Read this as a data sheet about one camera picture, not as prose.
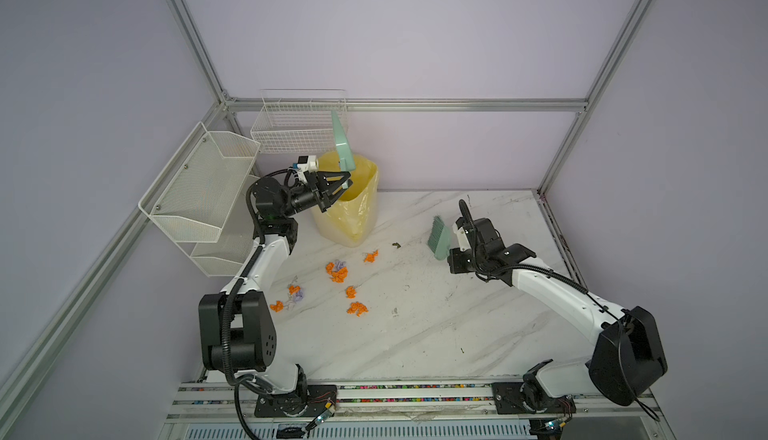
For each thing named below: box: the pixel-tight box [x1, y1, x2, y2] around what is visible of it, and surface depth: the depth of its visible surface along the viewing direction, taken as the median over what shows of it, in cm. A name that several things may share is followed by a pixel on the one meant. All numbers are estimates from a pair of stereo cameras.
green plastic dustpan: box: [331, 110, 356, 172], surface depth 73 cm
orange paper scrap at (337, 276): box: [325, 262, 349, 283], surface depth 98 cm
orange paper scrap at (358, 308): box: [346, 301, 369, 317], surface depth 91 cm
